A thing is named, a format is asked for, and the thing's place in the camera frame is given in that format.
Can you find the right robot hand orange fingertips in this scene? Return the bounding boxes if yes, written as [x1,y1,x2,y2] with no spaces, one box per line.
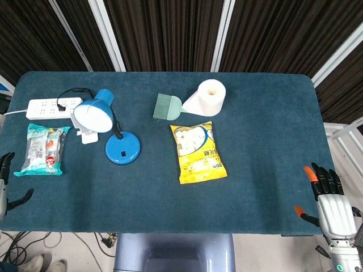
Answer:
[294,162,363,248]

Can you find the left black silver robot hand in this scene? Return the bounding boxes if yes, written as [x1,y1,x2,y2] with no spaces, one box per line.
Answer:
[0,152,35,221]

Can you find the blue desk lamp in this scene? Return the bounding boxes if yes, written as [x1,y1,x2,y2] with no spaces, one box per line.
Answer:
[73,88,141,165]

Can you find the small black floor device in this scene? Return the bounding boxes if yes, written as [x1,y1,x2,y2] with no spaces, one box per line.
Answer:
[315,245,331,259]

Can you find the teal snack package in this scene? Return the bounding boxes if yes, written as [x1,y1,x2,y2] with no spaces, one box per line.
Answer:
[13,123,71,177]

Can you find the grey shoe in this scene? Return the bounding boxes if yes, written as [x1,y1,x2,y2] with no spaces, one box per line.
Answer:
[16,254,45,272]
[44,258,68,272]

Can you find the white metal rack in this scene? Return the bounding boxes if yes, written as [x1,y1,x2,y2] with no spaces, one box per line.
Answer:
[323,116,363,174]

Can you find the white power strip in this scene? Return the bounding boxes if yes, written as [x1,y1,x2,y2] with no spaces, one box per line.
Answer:
[26,97,83,120]

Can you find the white plug adapter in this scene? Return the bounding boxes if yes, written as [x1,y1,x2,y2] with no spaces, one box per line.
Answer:
[70,113,100,145]

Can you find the teal table mat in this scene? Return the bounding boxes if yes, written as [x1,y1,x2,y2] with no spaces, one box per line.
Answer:
[0,70,335,236]

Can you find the blue white board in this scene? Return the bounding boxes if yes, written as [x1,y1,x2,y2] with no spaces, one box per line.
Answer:
[0,74,15,97]

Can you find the yellow snack bag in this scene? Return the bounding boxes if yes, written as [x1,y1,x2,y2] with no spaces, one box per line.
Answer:
[169,121,229,185]

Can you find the blue-grey robot torso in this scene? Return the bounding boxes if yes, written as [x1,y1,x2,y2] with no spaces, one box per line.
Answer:
[113,233,237,272]

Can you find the white toilet paper roll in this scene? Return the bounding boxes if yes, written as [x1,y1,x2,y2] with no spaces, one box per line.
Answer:
[181,79,227,117]

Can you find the green brush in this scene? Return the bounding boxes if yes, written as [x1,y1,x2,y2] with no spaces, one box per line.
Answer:
[153,93,188,120]

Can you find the black floor cables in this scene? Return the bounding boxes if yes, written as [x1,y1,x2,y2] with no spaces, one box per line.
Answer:
[0,231,117,266]

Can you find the thin black cable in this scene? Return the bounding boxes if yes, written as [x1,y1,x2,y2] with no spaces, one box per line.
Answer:
[56,87,95,113]

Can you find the white partition post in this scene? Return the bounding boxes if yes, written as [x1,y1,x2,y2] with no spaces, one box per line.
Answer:
[48,0,94,72]
[311,25,363,88]
[87,0,127,73]
[210,0,237,73]

